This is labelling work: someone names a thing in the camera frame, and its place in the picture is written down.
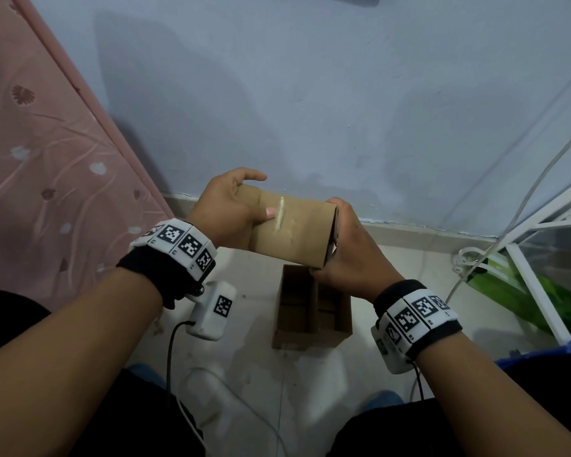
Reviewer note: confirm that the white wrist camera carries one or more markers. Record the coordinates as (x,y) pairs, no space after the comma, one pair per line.
(211,314)
(390,356)

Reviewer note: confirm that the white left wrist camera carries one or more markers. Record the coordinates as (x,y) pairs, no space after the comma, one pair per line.
(211,314)

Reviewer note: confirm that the taped brown cardboard box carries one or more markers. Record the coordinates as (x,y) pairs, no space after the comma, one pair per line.
(300,237)

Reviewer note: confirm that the person's right forearm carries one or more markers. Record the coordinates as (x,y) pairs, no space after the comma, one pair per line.
(485,409)

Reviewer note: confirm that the green plastic bag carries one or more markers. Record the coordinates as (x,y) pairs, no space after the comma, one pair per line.
(502,285)

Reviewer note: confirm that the right wrist marker band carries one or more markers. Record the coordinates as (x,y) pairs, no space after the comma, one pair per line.
(418,311)

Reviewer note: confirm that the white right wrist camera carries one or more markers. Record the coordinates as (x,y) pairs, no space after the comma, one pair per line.
(390,356)

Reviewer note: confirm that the person's left forearm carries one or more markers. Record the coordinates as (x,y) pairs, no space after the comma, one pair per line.
(76,361)

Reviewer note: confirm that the person's right hand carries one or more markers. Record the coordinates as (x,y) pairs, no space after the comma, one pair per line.
(357,261)

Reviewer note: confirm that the clear packing tape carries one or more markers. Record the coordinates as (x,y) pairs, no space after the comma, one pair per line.
(280,216)

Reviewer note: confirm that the person's left hand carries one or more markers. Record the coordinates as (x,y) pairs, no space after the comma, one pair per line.
(219,209)

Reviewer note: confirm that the pink floral bedsheet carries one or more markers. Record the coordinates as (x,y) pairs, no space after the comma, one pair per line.
(52,185)

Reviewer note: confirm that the wrist marker band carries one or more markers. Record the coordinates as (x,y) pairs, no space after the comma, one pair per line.
(185,242)
(418,311)

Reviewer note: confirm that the blue plastic bin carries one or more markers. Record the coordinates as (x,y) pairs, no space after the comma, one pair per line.
(552,356)

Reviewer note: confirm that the person's right blue shoe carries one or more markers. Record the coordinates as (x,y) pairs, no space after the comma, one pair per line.
(383,400)

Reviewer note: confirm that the left wrist marker band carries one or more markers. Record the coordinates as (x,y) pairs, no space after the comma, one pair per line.
(185,242)

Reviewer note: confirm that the white metal rack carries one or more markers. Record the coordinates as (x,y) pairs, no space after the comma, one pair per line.
(537,292)

